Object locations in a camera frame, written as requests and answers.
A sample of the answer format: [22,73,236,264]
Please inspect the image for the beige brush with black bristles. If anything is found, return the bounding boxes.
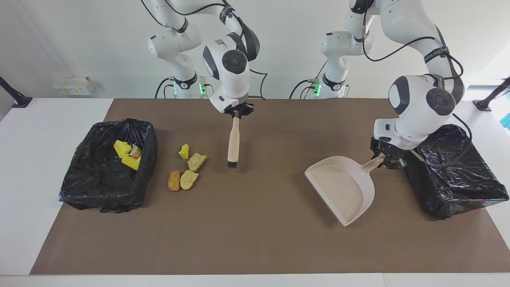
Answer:
[227,112,241,168]

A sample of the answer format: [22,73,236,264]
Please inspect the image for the beige plastic dustpan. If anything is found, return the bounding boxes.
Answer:
[304,153,386,227]

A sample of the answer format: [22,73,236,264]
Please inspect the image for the notched yellow sponge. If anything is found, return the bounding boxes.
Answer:
[122,153,141,171]

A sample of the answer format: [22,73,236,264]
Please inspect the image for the green topped yellow sponge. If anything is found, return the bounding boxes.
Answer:
[114,140,132,159]

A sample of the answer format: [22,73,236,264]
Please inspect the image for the bin lined with black bag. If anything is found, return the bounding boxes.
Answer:
[59,118,158,213]
[400,124,510,220]

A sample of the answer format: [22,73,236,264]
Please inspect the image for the brown table mat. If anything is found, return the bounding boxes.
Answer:
[30,98,510,275]

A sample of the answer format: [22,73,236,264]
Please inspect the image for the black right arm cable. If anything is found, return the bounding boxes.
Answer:
[141,0,268,100]

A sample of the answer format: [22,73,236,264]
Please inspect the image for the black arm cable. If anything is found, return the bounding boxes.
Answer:
[361,0,473,167]
[141,0,268,100]

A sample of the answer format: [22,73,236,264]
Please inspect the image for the black base cable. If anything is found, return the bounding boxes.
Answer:
[155,78,176,99]
[290,62,328,99]

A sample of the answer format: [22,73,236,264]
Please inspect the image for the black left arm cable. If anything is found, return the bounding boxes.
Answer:
[361,0,473,167]

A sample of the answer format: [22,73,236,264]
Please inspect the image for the white wall socket boxes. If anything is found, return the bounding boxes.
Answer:
[53,76,95,96]

